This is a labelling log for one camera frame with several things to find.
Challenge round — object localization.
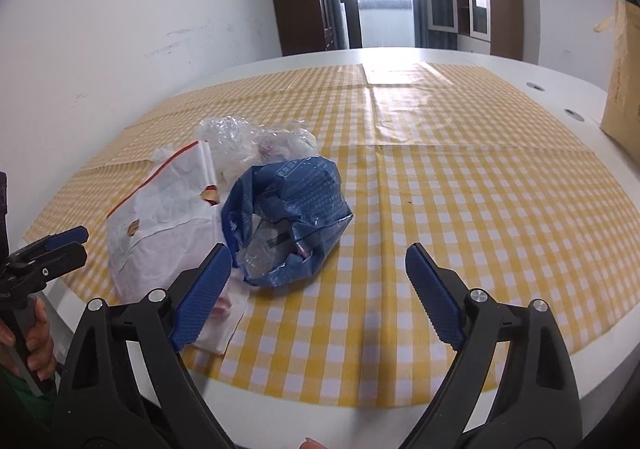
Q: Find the white paper bag red trim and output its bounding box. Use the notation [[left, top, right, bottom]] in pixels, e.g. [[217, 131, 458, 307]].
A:
[[105, 139, 253, 356]]

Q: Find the clear plastic bag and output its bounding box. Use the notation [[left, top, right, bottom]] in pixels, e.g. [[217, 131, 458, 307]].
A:
[[194, 116, 319, 188]]

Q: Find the blue plastic bag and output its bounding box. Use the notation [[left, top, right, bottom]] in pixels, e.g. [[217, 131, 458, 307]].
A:
[[221, 156, 354, 289]]

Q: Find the person's left hand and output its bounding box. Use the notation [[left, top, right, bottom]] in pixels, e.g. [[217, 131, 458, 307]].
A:
[[0, 297, 56, 381]]

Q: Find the yellow checkered tablecloth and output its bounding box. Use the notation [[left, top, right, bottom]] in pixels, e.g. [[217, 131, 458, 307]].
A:
[[26, 61, 639, 407]]

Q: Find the brown paper bag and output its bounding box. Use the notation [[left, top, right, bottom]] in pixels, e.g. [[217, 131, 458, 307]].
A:
[[594, 0, 640, 164]]

